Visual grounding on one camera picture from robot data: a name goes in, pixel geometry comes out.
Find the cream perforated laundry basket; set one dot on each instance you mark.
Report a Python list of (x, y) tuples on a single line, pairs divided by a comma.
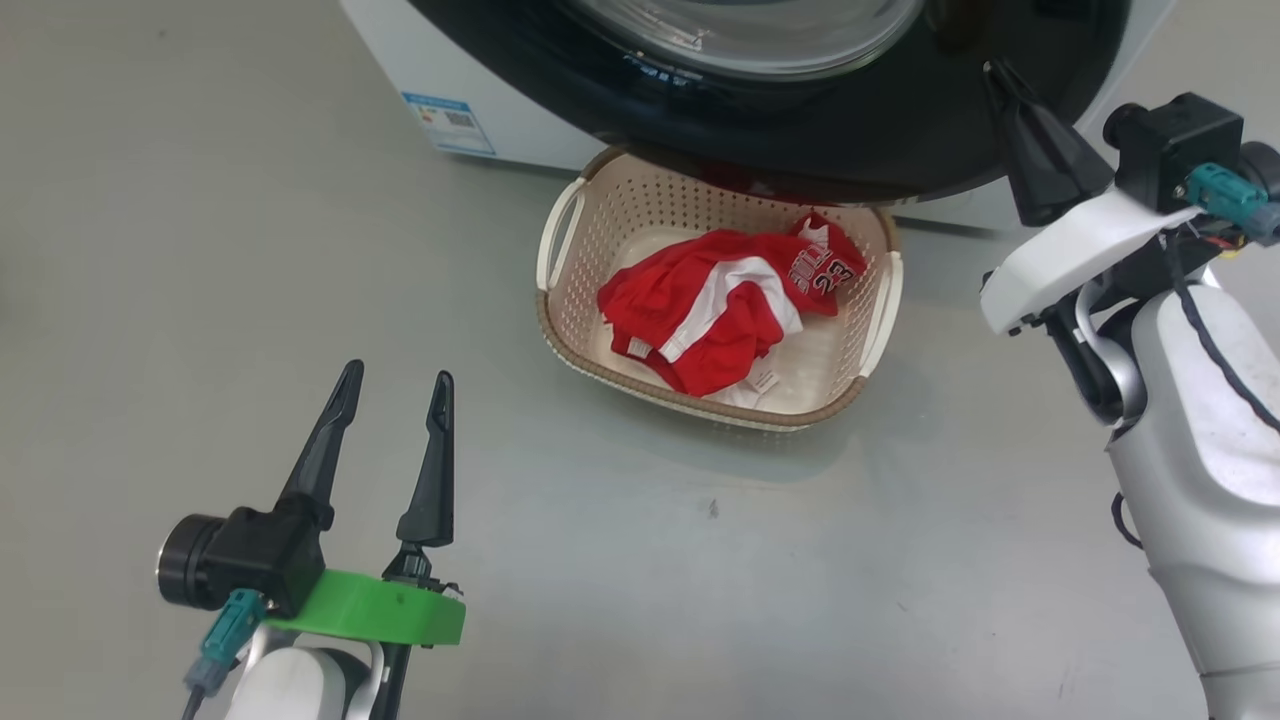
[(620, 230)]

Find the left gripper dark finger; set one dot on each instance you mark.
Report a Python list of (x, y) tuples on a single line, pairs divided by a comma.
[(325, 450), (435, 480)]

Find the blue white energy label sticker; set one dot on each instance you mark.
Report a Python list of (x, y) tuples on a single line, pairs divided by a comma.
[(450, 122)]

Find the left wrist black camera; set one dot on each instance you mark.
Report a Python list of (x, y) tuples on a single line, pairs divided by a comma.
[(255, 555)]

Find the white washing machine body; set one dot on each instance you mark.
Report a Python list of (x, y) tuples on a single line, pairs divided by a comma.
[(520, 110)]

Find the wrist black camera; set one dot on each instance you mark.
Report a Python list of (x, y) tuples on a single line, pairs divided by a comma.
[(255, 555), (1175, 140)]

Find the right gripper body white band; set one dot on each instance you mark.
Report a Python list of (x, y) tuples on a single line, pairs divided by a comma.
[(1070, 255)]

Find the red white basketball jersey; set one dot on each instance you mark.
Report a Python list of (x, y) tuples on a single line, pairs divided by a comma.
[(680, 300)]

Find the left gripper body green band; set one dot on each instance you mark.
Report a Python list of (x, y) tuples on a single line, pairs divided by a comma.
[(380, 610)]

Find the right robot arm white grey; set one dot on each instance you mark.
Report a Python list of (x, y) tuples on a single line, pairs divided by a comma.
[(1200, 480)]

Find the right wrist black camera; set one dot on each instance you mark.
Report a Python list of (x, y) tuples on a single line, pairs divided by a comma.
[(1175, 140)]

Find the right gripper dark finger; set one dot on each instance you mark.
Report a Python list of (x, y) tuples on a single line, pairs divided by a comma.
[(1075, 170), (1030, 170)]

